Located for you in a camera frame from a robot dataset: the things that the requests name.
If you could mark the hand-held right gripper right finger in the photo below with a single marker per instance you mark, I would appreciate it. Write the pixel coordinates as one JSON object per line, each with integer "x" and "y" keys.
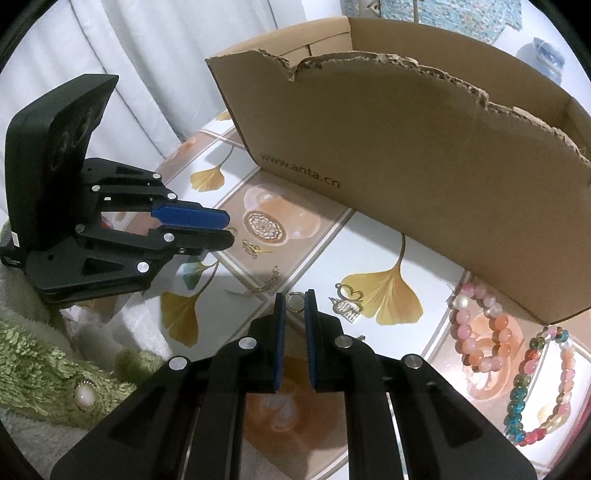
{"x": 311, "y": 350}

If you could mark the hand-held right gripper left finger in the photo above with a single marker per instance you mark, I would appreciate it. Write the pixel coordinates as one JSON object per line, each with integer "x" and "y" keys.
{"x": 278, "y": 350}

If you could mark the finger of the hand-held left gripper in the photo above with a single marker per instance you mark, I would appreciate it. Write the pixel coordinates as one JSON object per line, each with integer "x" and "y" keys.
{"x": 194, "y": 217}
{"x": 203, "y": 241}

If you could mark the small gold hoop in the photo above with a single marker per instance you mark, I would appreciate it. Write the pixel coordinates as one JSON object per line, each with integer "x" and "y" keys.
{"x": 232, "y": 229}

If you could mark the gold earrings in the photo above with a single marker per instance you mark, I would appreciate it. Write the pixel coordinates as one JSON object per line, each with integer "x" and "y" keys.
{"x": 251, "y": 249}

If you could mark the brown cardboard box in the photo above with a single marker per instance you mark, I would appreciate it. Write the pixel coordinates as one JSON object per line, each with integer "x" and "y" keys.
{"x": 392, "y": 138}

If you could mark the leaf patterned tablecloth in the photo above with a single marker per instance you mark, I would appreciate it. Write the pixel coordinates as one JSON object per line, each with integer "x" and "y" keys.
{"x": 286, "y": 258}

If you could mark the white curtain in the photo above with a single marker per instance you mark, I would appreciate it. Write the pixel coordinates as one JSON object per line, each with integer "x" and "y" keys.
{"x": 138, "y": 55}

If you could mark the pearl button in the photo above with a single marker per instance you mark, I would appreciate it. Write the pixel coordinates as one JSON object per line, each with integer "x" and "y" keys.
{"x": 85, "y": 396}

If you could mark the blue floral curtain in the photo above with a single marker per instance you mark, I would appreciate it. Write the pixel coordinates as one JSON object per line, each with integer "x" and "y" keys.
{"x": 438, "y": 18}

